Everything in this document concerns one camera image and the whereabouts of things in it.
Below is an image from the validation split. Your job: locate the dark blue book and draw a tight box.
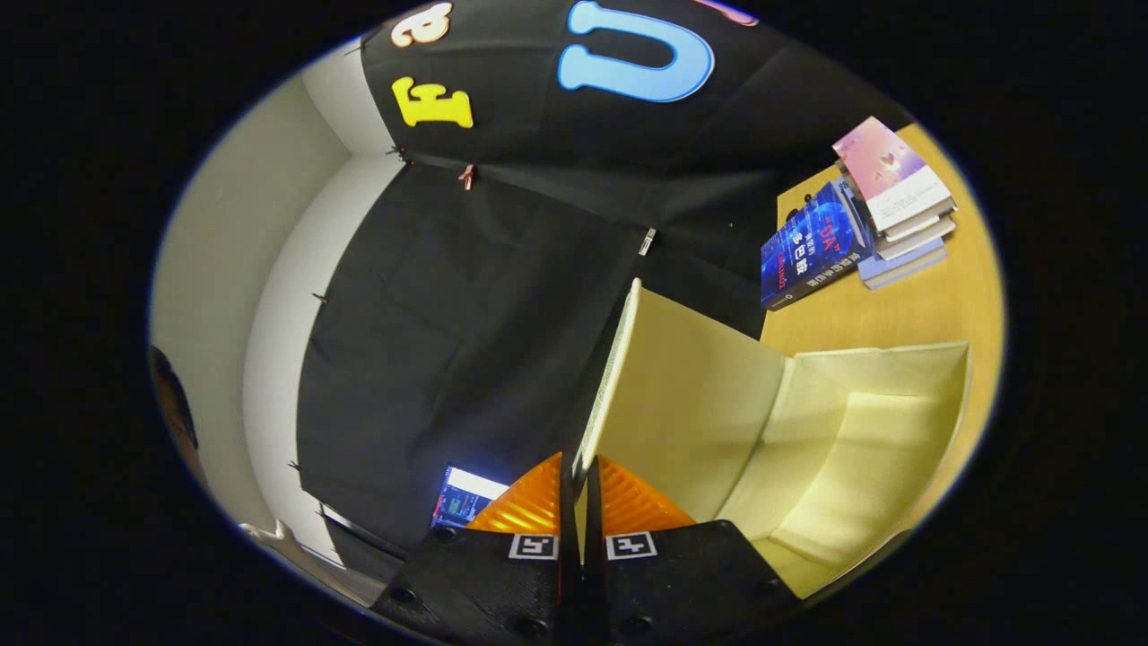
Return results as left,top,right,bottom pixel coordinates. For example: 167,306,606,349
761,178,874,311

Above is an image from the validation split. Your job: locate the lit computer monitor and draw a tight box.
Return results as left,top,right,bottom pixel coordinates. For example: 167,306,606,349
430,464,510,530

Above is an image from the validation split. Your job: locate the pink cover book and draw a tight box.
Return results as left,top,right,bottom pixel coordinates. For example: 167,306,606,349
831,116,954,232

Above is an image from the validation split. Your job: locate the green fabric storage box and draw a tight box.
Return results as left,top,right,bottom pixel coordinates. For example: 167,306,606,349
574,278,975,600

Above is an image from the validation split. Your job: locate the person's head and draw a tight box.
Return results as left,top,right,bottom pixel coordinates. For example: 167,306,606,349
148,345,213,491

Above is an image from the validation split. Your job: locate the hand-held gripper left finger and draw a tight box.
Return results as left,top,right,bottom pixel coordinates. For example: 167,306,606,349
370,451,576,645

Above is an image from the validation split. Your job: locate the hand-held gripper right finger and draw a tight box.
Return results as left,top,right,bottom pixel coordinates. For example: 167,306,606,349
581,455,801,645

